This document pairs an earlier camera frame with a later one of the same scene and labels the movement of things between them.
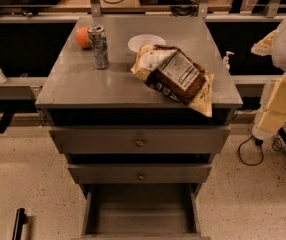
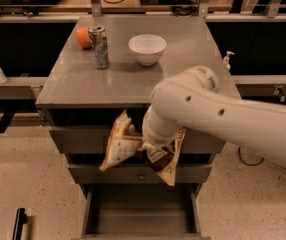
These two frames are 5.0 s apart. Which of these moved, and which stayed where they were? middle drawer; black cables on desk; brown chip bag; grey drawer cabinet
Moved: brown chip bag
Stayed: middle drawer; grey drawer cabinet; black cables on desk
